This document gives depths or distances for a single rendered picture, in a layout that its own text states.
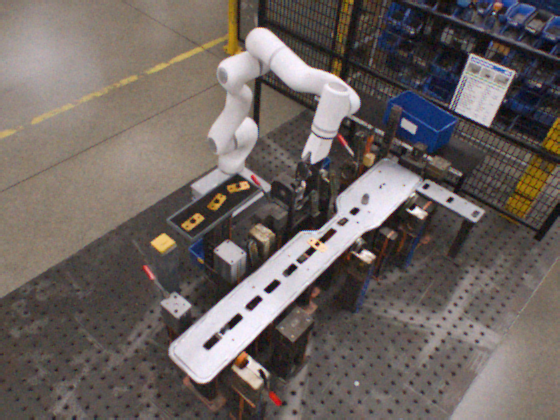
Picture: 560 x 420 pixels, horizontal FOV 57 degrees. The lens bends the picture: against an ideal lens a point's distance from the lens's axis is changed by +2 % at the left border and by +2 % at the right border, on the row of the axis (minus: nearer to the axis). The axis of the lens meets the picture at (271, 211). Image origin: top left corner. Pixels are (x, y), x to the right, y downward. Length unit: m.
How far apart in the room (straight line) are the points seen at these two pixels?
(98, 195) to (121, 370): 1.84
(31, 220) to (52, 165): 0.53
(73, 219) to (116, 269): 1.28
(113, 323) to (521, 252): 1.90
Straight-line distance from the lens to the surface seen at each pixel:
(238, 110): 2.03
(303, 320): 1.78
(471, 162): 2.57
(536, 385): 3.23
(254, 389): 1.63
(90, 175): 3.85
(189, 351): 1.75
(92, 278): 2.34
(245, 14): 4.89
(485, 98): 2.55
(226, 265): 1.83
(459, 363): 2.25
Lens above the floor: 2.54
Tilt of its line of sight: 47 degrees down
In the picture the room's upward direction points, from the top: 5 degrees clockwise
